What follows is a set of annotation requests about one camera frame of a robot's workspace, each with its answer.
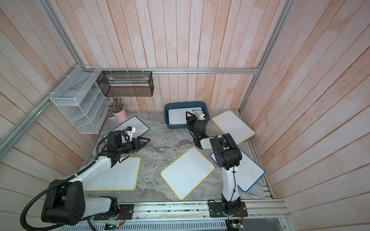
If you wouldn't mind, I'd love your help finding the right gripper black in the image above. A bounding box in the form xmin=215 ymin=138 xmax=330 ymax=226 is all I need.
xmin=186 ymin=112 xmax=199 ymax=140

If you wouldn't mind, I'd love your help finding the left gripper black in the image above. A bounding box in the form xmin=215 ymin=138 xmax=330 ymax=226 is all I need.
xmin=117 ymin=136 xmax=151 ymax=155

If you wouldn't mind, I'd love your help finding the blue whiteboard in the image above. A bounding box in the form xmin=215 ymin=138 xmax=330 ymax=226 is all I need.
xmin=211 ymin=149 xmax=265 ymax=195
xmin=168 ymin=107 xmax=202 ymax=125
xmin=110 ymin=116 xmax=150 ymax=137

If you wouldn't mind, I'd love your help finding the yellow whiteboard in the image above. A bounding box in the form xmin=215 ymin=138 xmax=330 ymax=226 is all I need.
xmin=86 ymin=157 xmax=141 ymax=192
xmin=212 ymin=110 xmax=255 ymax=144
xmin=161 ymin=147 xmax=215 ymax=200

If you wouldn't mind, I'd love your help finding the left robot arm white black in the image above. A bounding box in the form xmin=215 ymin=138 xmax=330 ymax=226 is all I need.
xmin=41 ymin=131 xmax=150 ymax=225

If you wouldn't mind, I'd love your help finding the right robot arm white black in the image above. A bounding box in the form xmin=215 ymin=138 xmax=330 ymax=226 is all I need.
xmin=186 ymin=111 xmax=242 ymax=216

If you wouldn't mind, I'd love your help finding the teal plastic storage box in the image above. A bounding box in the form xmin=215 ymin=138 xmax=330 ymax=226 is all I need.
xmin=164 ymin=100 xmax=211 ymax=130

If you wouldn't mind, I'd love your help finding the pink pencil cup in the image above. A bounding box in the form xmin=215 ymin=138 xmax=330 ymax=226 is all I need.
xmin=109 ymin=97 xmax=128 ymax=123

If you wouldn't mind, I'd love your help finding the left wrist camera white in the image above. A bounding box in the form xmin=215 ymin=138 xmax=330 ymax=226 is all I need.
xmin=124 ymin=126 xmax=136 ymax=141

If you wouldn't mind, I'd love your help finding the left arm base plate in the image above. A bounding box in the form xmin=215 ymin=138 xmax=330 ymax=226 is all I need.
xmin=93 ymin=204 xmax=134 ymax=221

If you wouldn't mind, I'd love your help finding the black mesh wall basket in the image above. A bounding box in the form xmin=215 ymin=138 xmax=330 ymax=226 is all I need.
xmin=96 ymin=71 xmax=154 ymax=97

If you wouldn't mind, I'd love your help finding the white wire mesh shelf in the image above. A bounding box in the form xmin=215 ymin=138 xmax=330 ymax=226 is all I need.
xmin=50 ymin=65 xmax=108 ymax=134

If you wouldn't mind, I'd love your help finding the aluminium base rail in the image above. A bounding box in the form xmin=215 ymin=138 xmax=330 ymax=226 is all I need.
xmin=129 ymin=199 xmax=290 ymax=222

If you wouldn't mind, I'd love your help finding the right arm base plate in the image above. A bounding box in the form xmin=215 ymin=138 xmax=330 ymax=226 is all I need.
xmin=207 ymin=200 xmax=248 ymax=218

